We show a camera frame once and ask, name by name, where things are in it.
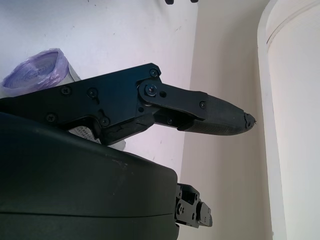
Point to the purple-lidded can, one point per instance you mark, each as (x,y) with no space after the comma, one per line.
(37,67)

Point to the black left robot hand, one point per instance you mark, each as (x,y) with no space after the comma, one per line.
(169,1)

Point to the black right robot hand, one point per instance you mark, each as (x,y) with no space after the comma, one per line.
(75,187)

